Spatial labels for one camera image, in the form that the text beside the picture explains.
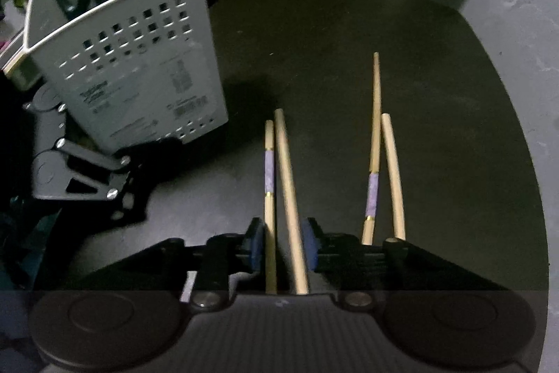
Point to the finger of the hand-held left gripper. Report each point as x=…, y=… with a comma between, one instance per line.
x=96, y=163
x=63, y=124

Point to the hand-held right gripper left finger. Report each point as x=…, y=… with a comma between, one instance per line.
x=257, y=246

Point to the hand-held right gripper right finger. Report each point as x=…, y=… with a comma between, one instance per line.
x=311, y=246

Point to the white perforated utensil basket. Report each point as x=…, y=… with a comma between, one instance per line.
x=131, y=62

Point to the wooden countertop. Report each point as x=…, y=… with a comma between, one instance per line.
x=22, y=71

